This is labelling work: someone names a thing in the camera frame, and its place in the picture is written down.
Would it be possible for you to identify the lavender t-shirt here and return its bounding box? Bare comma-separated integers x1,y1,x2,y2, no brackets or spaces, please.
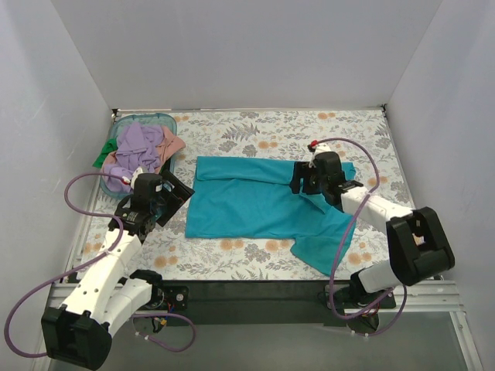
102,121,165,193

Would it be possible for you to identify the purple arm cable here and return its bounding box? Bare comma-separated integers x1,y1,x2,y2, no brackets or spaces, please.
309,137,408,337
3,172,197,359

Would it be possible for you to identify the clear teal plastic basket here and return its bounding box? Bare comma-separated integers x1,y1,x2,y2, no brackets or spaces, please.
94,113,186,180

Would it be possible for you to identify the teal t-shirt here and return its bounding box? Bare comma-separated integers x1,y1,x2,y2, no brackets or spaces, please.
185,156,354,275

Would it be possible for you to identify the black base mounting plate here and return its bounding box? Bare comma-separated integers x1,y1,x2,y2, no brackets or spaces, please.
131,280,398,328

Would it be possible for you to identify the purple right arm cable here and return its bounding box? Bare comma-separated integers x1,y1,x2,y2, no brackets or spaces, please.
309,137,408,337

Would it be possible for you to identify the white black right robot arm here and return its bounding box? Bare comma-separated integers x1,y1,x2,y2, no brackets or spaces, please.
289,151,456,308

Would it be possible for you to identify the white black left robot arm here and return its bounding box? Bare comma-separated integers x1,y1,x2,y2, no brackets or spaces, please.
41,168,194,370

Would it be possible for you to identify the pink t-shirt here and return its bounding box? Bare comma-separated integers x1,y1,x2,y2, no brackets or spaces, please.
101,126,186,169

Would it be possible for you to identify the green t-shirt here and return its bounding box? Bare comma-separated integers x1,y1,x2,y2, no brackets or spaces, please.
93,138,118,168

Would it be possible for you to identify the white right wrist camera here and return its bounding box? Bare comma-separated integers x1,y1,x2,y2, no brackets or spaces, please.
308,141,332,156

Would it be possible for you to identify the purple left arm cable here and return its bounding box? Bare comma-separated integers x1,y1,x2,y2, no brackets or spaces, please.
3,172,197,359

